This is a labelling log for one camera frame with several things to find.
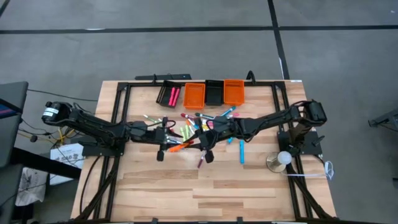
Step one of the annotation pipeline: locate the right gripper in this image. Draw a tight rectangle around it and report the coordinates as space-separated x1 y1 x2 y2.
192 118 240 164

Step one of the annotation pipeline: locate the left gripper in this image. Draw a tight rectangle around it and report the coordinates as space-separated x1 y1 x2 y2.
146 116 184 162

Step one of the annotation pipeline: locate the orange highlighter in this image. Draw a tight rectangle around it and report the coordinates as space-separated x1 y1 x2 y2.
169 141 194 153

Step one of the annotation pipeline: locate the light green cap marker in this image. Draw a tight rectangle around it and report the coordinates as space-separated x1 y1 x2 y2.
142 114 162 124

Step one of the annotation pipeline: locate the plum cap long marker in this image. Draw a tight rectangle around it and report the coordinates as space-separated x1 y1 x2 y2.
197 152 208 169

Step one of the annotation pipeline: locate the turquoise white marker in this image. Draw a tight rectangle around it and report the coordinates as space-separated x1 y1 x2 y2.
221 106 237 118

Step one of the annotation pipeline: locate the black plastic mesh basket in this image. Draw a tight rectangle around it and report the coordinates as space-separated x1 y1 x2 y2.
155 80 183 109
204 79 225 106

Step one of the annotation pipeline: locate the orange plastic mesh basket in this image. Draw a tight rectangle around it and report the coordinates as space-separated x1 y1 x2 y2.
183 82 206 110
223 78 246 106

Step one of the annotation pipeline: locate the black power strip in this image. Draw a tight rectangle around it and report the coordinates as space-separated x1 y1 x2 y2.
134 73 193 81

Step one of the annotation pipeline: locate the white bulb on brass base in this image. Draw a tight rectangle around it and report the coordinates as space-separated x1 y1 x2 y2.
266 151 293 174

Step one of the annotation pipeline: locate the black metal bar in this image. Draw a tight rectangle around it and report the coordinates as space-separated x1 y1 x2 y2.
11 146 82 180

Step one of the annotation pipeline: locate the white crumpled paper bag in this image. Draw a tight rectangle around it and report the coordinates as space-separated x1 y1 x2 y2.
14 167 49 207

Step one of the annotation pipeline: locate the dark grey desk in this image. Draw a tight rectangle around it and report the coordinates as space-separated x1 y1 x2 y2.
0 81 29 169

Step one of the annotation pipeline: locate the black tripod leg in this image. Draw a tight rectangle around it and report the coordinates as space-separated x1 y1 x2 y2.
368 108 398 128

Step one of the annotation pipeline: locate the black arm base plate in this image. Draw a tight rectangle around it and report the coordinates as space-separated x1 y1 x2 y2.
81 136 127 157
277 129 324 156

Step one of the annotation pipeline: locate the yellow floor cable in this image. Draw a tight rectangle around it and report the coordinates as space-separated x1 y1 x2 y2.
57 128 76 146

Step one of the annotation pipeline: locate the white cable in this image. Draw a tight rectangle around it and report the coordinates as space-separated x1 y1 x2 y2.
281 160 335 181

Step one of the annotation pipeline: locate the long black floor cable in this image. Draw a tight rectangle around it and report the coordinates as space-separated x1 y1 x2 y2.
27 88 99 103

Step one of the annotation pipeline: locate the black cable bundle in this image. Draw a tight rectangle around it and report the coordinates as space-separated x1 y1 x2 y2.
17 116 60 150

